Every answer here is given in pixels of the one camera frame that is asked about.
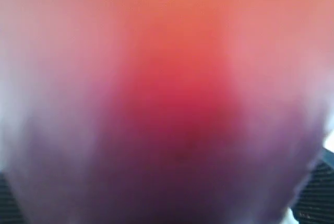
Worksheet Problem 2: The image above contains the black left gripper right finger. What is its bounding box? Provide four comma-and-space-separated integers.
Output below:
292, 148, 333, 224

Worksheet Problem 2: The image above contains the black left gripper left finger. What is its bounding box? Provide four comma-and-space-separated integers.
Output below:
0, 172, 26, 224

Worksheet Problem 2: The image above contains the red sauce squeeze bottle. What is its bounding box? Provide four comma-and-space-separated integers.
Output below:
1, 0, 333, 223

